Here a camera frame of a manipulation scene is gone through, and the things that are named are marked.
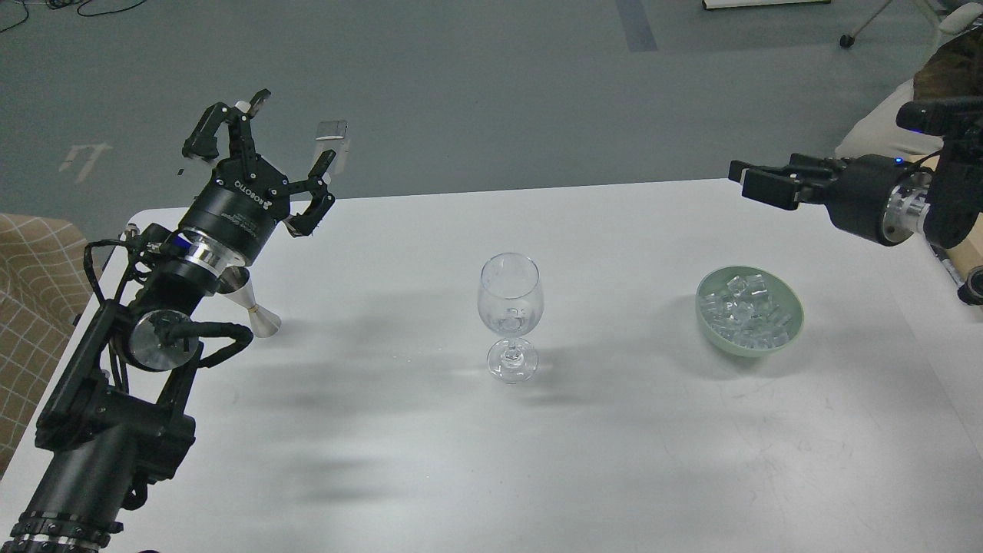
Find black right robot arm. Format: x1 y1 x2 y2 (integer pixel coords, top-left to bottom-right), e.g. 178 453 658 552
728 97 982 249

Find seated person beige trousers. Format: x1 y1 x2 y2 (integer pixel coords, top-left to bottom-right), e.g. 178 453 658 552
833 0 983 161

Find green bowl of ice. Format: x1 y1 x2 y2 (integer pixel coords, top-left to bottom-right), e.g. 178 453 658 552
693 266 805 359

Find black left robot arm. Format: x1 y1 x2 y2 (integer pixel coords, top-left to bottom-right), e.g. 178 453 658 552
2 90 336 552

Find grey floor plate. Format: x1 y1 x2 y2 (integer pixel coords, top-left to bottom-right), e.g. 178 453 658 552
315 120 348 141

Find beige checked cloth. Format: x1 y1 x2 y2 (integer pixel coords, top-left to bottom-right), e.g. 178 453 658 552
1 213 91 472

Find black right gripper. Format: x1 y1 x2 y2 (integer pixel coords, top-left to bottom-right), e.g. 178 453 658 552
728 153 918 247

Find wooden block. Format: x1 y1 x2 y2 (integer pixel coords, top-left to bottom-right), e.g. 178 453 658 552
906 153 983 266

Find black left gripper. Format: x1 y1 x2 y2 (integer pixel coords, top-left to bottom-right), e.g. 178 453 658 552
178 88 336 267

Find steel cocktail jigger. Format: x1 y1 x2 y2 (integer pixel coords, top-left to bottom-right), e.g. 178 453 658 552
218 266 282 339

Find black marker pen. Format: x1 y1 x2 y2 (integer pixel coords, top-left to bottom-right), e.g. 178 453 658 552
932 247 967 303

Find clear wine glass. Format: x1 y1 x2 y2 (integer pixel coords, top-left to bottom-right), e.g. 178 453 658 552
477 252 544 384

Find black floor cable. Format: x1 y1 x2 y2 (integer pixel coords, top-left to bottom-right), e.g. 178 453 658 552
0 0 147 33

